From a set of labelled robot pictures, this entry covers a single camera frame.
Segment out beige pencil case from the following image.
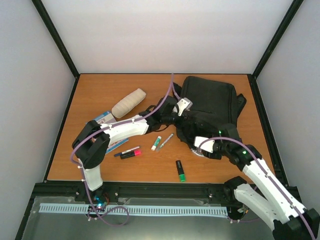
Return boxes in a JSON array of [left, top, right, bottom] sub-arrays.
[[111, 88, 147, 119]]

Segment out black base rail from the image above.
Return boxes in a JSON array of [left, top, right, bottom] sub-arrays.
[[31, 181, 242, 207]]

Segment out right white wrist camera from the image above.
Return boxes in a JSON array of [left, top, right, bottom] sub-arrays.
[[193, 136, 215, 153]]

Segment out left black frame post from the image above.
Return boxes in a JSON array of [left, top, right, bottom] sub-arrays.
[[31, 0, 80, 80]]

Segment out green white marker pen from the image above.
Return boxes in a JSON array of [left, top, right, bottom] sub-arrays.
[[156, 133, 174, 152]]

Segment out green black highlighter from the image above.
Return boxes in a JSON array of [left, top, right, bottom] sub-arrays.
[[175, 160, 186, 182]]

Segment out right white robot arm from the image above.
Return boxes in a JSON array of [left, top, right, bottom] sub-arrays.
[[194, 124, 320, 240]]

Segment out light blue cable duct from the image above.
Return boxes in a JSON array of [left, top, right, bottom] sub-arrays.
[[38, 203, 228, 218]]

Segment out dog picture book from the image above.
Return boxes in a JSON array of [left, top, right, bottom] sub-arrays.
[[84, 110, 130, 155]]

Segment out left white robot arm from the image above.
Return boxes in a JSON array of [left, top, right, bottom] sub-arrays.
[[70, 96, 193, 202]]

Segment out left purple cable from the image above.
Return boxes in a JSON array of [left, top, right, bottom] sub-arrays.
[[69, 72, 181, 227]]

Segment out pink black highlighter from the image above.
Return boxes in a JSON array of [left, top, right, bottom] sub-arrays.
[[120, 149, 142, 160]]

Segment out right black frame post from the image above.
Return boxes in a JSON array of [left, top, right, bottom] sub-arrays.
[[252, 0, 304, 80]]

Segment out white green glue stick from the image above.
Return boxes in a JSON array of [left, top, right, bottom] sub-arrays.
[[151, 136, 162, 151]]

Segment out purple cable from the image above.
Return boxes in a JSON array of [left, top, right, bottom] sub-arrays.
[[198, 136, 317, 240], [69, 72, 181, 227]]

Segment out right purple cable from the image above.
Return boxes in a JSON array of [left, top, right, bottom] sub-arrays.
[[198, 136, 317, 240]]

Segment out black frame post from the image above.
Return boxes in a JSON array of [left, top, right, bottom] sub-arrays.
[[252, 0, 304, 80], [31, 0, 80, 80]]

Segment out black student backpack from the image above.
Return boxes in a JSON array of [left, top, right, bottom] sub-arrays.
[[172, 76, 247, 153]]

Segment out blue white marker pen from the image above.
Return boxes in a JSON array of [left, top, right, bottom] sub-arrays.
[[114, 146, 140, 157]]

